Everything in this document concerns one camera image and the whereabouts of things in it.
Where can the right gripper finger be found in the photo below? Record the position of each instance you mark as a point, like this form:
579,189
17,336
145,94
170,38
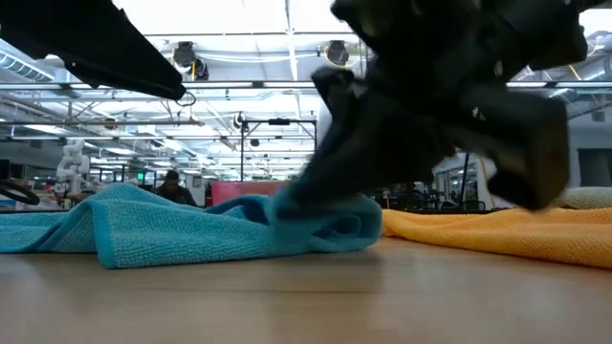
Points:
373,143

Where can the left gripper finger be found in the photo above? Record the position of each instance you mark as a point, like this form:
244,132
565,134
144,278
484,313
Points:
119,57

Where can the orange microfiber towel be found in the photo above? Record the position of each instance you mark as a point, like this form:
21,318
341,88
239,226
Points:
502,234

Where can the red plastic bin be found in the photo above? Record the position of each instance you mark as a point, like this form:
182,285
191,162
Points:
239,191

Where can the blue microfiber towel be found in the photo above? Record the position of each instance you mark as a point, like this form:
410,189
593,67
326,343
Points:
167,229

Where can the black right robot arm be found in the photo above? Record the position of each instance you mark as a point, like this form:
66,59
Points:
478,33

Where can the pale green microfiber towel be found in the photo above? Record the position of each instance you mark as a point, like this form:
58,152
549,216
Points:
588,197

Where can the white building column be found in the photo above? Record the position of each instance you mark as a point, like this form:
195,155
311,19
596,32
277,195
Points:
325,114

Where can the dark doorway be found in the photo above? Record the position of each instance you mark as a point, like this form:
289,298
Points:
595,167

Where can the white robot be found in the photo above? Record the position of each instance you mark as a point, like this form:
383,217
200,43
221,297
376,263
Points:
72,165

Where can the person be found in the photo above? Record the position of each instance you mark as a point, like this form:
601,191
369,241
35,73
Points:
174,191

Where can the black metal table frame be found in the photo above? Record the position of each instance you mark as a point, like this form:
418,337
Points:
28,210

